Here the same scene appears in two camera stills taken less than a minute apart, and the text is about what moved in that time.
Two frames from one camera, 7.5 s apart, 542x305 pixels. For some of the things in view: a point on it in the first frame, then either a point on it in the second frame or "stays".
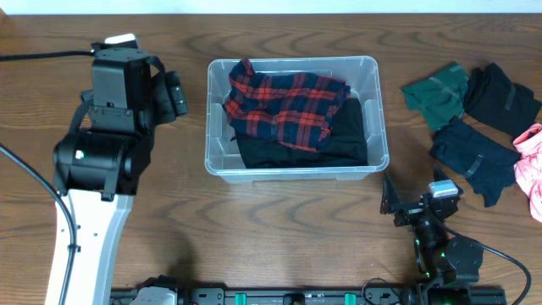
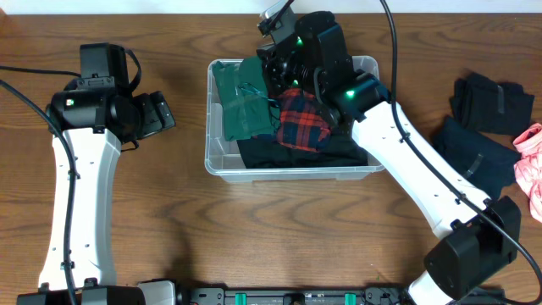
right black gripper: x=410 y=211 → x=279 y=63
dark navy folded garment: x=487 y=163 stays
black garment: x=345 y=146 stays
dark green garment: x=440 y=96 → x=247 y=108
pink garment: x=528 y=168 stays
